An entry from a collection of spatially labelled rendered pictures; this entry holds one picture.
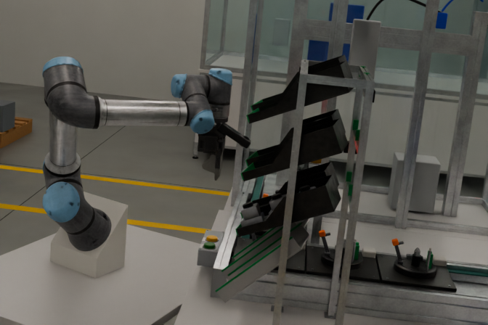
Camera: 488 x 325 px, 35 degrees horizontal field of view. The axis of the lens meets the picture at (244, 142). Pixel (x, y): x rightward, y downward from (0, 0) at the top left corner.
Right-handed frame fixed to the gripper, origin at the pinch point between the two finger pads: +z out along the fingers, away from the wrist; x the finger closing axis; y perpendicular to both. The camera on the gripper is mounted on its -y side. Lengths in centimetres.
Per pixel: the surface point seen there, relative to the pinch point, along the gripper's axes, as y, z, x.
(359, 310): -50, 36, 12
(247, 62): 0, -28, -87
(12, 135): 252, 116, -482
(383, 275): -57, 26, 3
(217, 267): -3.4, 27.2, 10.8
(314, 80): -27, -42, 48
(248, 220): -13.3, 0.5, 40.2
